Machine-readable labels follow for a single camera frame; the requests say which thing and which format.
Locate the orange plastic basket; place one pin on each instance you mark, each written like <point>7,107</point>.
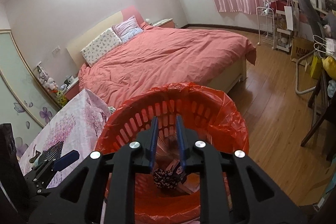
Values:
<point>136,124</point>

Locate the pink and white nightstand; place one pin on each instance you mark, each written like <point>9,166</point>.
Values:
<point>72,91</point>
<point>164,22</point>

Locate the dark navy cloth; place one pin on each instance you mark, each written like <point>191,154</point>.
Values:
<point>178,174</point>

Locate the brown paper bag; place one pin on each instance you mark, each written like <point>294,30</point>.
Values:
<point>302,50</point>

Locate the bed with pink duvet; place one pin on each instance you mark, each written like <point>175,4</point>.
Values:
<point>162,61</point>

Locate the yellow box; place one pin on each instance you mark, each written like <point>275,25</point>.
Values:
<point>316,67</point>

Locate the floral pink purple tablecloth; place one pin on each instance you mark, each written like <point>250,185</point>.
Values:
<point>78,119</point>

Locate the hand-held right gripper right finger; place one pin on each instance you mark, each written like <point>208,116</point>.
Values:
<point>182,145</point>

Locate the orange packet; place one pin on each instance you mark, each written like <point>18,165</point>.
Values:
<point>193,184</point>

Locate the pink striped pillow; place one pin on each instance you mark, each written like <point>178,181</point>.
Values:
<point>126,28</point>

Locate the clear tube of plush toys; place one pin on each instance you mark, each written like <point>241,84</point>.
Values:
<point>48,82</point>

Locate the black dotted mesh sheet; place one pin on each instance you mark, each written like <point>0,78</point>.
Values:
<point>53,151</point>

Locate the red plaid cloth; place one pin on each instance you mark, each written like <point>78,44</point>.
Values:
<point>168,150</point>

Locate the flower print sliding wardrobe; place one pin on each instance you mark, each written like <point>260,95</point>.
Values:
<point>15,77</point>

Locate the mint green cloth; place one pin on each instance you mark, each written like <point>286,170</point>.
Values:
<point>43,159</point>

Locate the grey bent tube frame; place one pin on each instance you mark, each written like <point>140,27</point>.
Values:
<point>298,77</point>

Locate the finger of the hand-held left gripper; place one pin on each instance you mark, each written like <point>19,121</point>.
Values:
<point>67,158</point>

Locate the white paper bag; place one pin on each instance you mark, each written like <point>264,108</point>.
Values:
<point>290,16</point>

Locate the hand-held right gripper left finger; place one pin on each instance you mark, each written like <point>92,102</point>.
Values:
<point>153,142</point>

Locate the cream wooden bed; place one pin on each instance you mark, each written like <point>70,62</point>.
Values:
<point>78,45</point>

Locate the white shelf cart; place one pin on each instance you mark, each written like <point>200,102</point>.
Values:
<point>282,41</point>

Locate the dark wooden chair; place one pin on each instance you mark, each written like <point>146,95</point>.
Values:
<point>319,119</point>

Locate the white wall socket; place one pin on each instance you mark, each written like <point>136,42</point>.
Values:
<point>56,50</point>

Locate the grey artwork board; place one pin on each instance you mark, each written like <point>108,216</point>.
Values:
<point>308,8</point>

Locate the white floral pillow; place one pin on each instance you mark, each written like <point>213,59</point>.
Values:
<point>99,47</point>

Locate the black dotted scrunchie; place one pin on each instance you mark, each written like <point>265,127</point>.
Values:
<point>162,178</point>

